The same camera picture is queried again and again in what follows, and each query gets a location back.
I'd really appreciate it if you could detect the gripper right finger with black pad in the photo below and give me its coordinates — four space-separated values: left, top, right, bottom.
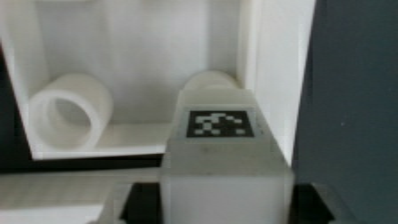
289 183 351 224

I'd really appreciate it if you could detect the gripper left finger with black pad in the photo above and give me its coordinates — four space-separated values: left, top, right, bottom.
86 181 165 224

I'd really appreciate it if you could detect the white chair leg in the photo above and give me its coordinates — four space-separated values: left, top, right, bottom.
159 71 294 224

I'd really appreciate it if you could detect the white chair seat part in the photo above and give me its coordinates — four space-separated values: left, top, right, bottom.
0 0 255 160

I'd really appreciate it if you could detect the white U-shaped fence wall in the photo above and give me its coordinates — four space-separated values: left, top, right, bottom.
0 0 316 224

